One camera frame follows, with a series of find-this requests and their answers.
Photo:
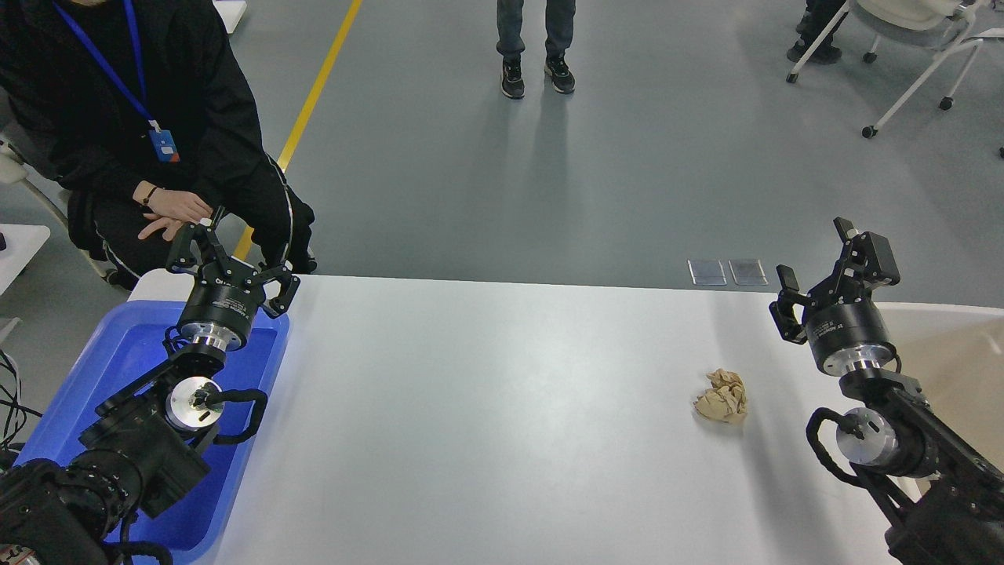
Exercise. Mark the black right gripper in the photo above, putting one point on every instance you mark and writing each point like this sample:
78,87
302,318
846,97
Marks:
839,320

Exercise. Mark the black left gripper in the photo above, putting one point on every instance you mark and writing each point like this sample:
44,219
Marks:
222,305

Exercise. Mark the brown paper ball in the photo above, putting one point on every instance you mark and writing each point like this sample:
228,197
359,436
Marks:
725,400

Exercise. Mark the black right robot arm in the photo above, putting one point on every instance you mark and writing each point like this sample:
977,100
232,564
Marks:
943,499

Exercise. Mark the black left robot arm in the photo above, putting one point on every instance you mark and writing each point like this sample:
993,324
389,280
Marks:
145,451

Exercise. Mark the right metal floor plate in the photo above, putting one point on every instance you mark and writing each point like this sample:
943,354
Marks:
748,272

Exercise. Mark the metal floor plate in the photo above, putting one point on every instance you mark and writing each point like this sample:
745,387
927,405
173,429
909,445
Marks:
707,273
748,272

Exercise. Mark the left metal floor plate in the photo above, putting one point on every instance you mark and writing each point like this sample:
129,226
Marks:
707,273

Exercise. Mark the blue plastic bin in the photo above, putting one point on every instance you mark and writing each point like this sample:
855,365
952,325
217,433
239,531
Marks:
127,344

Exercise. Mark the white plastic bin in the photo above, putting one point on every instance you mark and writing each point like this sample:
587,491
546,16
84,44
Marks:
956,354

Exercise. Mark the person in black clothes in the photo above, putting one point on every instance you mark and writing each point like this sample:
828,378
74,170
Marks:
141,111

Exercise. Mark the white side table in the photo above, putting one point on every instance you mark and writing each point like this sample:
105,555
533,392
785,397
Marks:
23,241

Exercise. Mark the white flat board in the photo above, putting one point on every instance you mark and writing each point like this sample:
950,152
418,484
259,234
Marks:
231,13

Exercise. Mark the person's dark feet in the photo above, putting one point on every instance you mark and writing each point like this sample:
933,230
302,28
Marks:
811,26

